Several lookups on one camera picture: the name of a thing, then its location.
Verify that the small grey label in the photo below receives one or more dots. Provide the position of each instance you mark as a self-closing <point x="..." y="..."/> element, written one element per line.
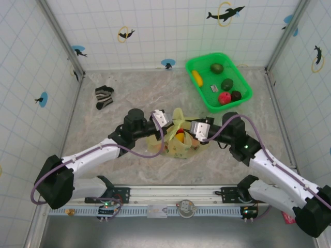
<point x="214" y="88"/>

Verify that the blue whale sticker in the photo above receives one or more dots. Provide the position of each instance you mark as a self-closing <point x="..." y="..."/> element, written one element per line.
<point x="288" y="18"/>

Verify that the blue oval fish sticker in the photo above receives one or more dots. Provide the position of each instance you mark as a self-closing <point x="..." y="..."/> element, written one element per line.
<point x="43" y="98"/>

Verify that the black white striped sock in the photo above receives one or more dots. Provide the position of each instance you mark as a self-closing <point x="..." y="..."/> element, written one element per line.
<point x="103" y="94"/>

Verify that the dark green fake avocado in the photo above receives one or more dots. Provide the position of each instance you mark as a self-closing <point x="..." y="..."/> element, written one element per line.
<point x="227" y="84"/>

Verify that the light green fake avocado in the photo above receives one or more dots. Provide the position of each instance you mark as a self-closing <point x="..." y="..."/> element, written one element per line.
<point x="216" y="68"/>

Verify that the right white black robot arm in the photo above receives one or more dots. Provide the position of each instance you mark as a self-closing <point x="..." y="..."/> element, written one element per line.
<point x="279" y="170"/>

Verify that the yellow fake lemon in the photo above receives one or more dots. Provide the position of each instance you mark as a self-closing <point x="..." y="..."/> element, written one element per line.
<point x="179" y="135"/>

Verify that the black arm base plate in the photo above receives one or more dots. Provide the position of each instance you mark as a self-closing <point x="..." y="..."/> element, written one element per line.
<point x="228" y="193"/>
<point x="124" y="193"/>

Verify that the small circuit board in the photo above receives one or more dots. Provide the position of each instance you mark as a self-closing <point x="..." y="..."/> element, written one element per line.
<point x="248" y="212"/>
<point x="104" y="210"/>

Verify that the green plastic basket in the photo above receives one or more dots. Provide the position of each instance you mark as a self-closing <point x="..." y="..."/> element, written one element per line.
<point x="207" y="80"/>

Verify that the blue circle shark sticker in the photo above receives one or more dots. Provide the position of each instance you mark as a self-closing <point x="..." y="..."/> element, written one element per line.
<point x="77" y="49"/>

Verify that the round silver disc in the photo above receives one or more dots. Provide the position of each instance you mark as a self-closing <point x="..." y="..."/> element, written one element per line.
<point x="185" y="211"/>

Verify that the aluminium mounting rail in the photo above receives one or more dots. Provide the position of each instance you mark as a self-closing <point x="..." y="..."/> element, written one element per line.
<point x="181" y="192"/>

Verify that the yellow fake banana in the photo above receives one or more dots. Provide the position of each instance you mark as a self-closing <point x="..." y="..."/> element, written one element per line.
<point x="197" y="77"/>

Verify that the red snack packet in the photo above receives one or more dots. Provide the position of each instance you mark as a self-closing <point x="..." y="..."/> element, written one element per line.
<point x="288" y="218"/>

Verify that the dark fake mangosteen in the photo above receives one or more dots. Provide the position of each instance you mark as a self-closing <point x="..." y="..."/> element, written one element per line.
<point x="236" y="95"/>

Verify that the yellow wall sticker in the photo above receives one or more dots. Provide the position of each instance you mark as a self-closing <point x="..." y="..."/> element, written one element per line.
<point x="0" y="171"/>

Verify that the yellow plastic bag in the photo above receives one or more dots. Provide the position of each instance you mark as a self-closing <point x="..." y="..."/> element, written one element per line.
<point x="181" y="152"/>

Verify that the aluminium frame post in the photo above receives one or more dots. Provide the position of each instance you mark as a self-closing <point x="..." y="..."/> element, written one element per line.
<point x="284" y="38"/>
<point x="62" y="38"/>

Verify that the aluminium table side rail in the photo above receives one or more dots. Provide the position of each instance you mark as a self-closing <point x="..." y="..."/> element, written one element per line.
<point x="73" y="103"/>
<point x="274" y="90"/>

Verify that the grey plastic card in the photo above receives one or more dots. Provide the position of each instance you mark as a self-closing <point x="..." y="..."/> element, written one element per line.
<point x="156" y="211"/>

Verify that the red fake pomegranate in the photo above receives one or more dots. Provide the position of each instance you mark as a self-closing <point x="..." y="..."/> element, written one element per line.
<point x="224" y="98"/>

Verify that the blue circle penguin sticker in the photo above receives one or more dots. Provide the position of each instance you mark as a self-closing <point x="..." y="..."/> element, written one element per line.
<point x="168" y="62"/>

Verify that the small brass fitting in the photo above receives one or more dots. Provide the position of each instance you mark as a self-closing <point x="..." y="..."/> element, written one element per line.
<point x="69" y="212"/>

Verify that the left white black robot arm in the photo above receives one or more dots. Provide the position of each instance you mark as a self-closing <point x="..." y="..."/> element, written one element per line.
<point x="90" y="157"/>

